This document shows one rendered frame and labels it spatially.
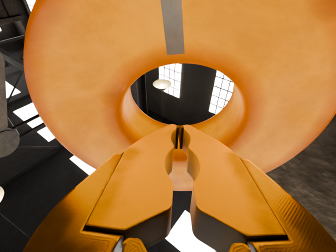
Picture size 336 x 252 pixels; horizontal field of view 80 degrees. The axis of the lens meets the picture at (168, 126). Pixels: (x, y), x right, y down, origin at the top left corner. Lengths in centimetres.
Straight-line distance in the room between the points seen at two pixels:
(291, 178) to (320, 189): 6
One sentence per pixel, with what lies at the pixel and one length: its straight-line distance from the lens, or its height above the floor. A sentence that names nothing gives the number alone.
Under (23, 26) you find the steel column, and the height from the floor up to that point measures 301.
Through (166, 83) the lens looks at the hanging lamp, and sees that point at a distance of 696.
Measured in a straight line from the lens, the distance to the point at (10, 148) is 295.
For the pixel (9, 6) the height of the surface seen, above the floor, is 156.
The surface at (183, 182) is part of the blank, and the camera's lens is 16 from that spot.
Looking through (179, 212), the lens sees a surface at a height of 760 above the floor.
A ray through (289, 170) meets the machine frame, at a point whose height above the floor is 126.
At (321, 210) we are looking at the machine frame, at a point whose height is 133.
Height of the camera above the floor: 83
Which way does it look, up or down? 43 degrees up
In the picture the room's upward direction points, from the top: 178 degrees counter-clockwise
